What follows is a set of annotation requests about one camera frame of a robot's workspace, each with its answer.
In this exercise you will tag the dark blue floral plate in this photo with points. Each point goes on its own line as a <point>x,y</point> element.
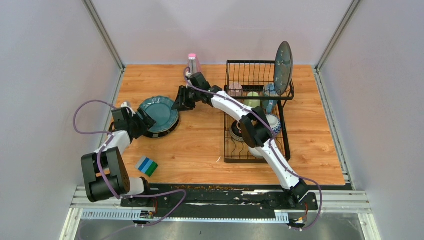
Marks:
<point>283,68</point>

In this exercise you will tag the red patterned bowl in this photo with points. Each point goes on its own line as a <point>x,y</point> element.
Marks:
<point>274,122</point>

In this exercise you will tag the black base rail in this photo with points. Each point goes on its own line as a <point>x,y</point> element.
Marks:
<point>221,201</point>

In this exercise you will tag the green handled cream mug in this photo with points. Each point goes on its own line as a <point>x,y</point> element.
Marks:
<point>251,102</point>

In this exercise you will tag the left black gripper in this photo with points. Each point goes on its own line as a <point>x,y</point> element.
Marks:
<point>147,123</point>

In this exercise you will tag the black wire dish rack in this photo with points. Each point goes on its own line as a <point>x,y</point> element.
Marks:
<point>253,75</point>

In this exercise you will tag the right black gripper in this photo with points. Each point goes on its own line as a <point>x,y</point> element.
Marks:
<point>182,103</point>

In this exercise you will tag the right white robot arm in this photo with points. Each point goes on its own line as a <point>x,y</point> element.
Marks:
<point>255,128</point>

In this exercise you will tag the teal plate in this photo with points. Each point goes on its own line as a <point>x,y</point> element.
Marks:
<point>159,108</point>

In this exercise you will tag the blue green striped block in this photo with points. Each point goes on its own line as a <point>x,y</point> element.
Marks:
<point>146,166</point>

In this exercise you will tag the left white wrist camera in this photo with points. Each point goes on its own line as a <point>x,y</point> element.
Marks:
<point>127,105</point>

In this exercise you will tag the blue mug yellow inside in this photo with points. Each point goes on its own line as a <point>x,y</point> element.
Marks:
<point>268,104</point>

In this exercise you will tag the pink metronome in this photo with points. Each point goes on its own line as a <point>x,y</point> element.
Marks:
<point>194,64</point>

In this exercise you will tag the black bottom plate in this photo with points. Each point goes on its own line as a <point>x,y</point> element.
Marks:
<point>158,135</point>

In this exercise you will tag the white patterned bowl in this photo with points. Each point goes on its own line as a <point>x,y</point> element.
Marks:
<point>255,153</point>

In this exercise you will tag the black gold patterned bowl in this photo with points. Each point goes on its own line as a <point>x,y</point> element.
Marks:
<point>236,132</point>

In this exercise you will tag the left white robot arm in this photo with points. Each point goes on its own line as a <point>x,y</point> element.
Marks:
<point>104,173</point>

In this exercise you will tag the pink mug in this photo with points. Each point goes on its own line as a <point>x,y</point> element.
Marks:
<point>235,90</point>

